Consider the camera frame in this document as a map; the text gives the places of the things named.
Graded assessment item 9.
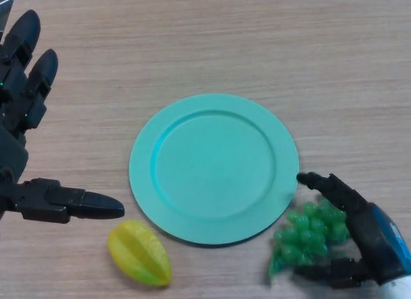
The round teal plate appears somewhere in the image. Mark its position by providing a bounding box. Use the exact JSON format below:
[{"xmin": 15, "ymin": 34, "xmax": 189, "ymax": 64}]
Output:
[{"xmin": 128, "ymin": 92, "xmax": 301, "ymax": 248}]

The green grape bunch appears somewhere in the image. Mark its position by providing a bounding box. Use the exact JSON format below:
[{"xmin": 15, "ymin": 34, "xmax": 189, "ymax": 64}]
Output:
[{"xmin": 266, "ymin": 198, "xmax": 351, "ymax": 280}]

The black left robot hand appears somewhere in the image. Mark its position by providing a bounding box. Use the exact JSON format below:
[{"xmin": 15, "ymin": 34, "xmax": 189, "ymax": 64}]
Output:
[{"xmin": 0, "ymin": 9, "xmax": 125, "ymax": 225}]

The yellow starfruit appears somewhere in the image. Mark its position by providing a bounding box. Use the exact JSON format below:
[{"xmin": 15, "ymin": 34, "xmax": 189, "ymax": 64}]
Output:
[{"xmin": 107, "ymin": 219, "xmax": 173, "ymax": 287}]

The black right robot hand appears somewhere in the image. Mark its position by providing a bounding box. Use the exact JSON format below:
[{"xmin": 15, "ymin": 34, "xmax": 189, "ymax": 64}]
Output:
[{"xmin": 293, "ymin": 171, "xmax": 411, "ymax": 289}]

